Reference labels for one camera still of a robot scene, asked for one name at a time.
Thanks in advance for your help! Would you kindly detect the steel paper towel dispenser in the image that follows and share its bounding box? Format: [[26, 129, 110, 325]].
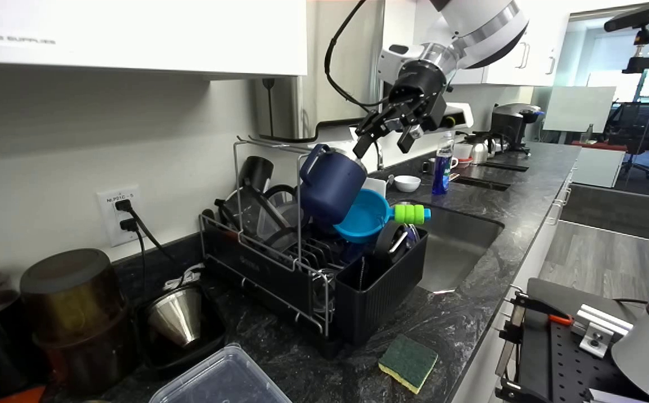
[[252, 77, 317, 143]]

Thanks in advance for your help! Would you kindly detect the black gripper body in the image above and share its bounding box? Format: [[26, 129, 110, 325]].
[[386, 63, 446, 133]]

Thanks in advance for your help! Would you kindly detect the black office chair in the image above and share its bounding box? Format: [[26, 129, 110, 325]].
[[605, 101, 649, 179]]

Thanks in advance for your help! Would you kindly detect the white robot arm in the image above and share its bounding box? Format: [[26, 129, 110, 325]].
[[355, 0, 528, 156]]

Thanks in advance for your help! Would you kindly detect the stainless steel sink basin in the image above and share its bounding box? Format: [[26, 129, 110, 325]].
[[383, 200, 509, 295]]

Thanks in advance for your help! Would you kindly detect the white upper cabinet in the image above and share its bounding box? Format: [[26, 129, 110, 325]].
[[0, 0, 307, 77]]

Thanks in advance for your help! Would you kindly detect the small white bowl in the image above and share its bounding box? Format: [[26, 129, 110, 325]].
[[394, 175, 422, 192]]

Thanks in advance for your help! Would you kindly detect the blue dish soap bottle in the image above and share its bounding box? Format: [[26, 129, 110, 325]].
[[433, 155, 453, 198]]

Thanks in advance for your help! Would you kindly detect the yellow green sponge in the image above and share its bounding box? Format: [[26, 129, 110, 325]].
[[379, 336, 439, 395]]

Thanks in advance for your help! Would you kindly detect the black coffee machine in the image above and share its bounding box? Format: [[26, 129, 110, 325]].
[[491, 104, 545, 155]]

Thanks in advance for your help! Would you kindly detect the dark blue cup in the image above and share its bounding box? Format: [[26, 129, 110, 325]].
[[301, 143, 367, 225]]

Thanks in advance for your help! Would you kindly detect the black power cord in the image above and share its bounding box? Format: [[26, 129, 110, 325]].
[[113, 198, 187, 270]]

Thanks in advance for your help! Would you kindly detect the amber jar black lid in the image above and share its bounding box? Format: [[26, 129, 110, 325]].
[[20, 248, 129, 396]]

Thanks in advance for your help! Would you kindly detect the black dish rack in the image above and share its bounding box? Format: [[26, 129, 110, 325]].
[[201, 138, 412, 344]]

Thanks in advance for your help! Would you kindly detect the clear plastic container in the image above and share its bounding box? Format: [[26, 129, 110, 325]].
[[149, 343, 291, 403]]

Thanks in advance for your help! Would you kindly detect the white wall outlet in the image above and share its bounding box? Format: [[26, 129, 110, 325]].
[[97, 186, 144, 246]]

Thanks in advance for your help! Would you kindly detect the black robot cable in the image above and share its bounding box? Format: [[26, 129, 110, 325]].
[[322, 0, 390, 107]]

